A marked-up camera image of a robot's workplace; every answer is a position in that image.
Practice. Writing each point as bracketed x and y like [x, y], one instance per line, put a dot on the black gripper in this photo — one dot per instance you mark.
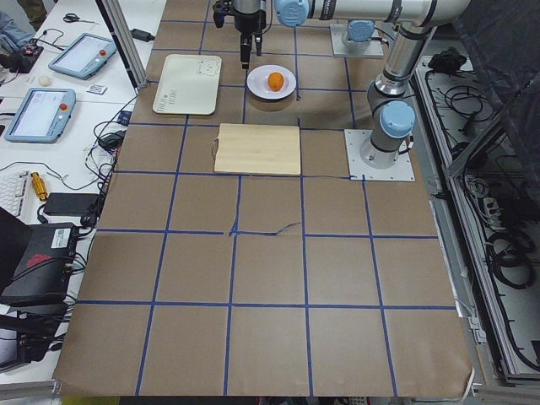
[249, 21]

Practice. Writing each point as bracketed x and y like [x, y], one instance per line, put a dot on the white ridged plate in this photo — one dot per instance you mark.
[257, 82]

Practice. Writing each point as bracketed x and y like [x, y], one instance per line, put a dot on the orange fruit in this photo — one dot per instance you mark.
[275, 81]

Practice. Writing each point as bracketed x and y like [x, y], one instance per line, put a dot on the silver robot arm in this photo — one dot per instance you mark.
[417, 20]

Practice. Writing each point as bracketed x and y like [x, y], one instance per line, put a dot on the cream rectangular tray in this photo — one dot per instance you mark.
[188, 85]

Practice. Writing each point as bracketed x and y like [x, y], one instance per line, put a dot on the bamboo cutting board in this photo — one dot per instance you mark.
[258, 149]

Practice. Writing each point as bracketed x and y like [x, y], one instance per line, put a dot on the blue teach pendant upper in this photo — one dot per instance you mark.
[84, 57]

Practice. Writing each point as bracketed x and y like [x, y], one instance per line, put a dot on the blue teach pendant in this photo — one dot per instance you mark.
[42, 116]
[84, 57]

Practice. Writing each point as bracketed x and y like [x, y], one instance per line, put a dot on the black scissors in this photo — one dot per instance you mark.
[71, 18]

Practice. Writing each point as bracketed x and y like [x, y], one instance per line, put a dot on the blue teach pendant lower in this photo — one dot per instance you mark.
[42, 116]

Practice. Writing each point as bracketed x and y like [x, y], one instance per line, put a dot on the black power adapter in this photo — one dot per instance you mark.
[69, 204]

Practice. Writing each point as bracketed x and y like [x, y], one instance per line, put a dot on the yellow cylindrical tool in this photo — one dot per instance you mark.
[39, 186]

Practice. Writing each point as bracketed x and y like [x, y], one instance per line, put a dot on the white keyboard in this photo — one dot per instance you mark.
[15, 188]

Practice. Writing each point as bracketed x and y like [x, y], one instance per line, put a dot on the black computer box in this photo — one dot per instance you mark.
[34, 262]

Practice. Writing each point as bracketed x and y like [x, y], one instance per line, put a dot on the aluminium frame post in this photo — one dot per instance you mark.
[111, 12]

